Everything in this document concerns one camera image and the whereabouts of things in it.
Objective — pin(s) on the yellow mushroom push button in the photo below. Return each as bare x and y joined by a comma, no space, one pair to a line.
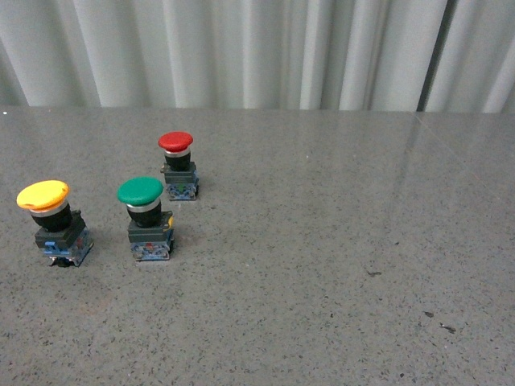
63,235

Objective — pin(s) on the white pleated curtain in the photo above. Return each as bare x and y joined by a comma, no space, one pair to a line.
435,56

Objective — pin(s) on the red mushroom push button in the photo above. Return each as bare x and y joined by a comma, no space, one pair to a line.
180,173

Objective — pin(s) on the green mushroom push button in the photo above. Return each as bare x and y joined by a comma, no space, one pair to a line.
150,232

